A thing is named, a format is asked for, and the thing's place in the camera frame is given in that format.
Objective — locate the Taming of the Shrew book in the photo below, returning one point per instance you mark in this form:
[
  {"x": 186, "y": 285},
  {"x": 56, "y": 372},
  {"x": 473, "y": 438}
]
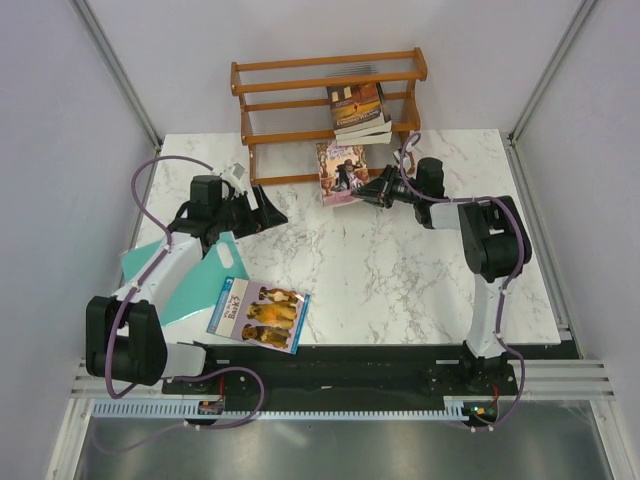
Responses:
[{"x": 341, "y": 170}]

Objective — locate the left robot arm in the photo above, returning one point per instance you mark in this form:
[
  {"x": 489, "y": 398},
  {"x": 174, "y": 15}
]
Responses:
[{"x": 124, "y": 338}]

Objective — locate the Kate DiCamillo dark book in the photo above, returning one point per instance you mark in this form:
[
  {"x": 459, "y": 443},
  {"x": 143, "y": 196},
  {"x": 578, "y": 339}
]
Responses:
[{"x": 356, "y": 107}]

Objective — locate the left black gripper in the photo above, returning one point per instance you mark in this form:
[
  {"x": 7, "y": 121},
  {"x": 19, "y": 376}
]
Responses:
[{"x": 262, "y": 218}]

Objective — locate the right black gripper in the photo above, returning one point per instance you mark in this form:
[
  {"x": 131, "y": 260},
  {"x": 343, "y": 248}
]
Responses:
[{"x": 378, "y": 190}]

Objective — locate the A Tale of Two Cities book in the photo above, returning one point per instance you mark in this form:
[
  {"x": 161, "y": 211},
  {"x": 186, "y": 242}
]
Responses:
[{"x": 373, "y": 130}]

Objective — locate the teal plastic file folder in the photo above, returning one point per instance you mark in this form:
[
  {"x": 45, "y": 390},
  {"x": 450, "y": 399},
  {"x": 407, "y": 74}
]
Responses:
[{"x": 203, "y": 282}]

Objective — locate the Why Do Dogs Bark book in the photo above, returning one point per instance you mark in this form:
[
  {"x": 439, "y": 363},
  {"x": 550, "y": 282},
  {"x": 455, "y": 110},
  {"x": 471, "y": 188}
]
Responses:
[{"x": 258, "y": 314}]

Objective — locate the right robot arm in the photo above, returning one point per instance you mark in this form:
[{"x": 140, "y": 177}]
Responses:
[{"x": 495, "y": 245}]

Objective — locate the wooden three-tier shelf rack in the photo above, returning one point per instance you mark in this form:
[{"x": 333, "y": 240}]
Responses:
[{"x": 285, "y": 101}]

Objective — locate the Jane Eyre blue book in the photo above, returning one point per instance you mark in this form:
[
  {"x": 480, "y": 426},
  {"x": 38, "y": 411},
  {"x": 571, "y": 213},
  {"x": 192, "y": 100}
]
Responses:
[{"x": 373, "y": 139}]

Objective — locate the light blue cable duct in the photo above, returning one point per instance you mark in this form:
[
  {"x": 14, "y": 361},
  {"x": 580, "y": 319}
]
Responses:
[{"x": 201, "y": 410}]

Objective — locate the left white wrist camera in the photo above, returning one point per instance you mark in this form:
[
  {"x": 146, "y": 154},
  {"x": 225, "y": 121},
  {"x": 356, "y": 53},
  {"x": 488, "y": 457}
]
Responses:
[{"x": 234, "y": 175}]

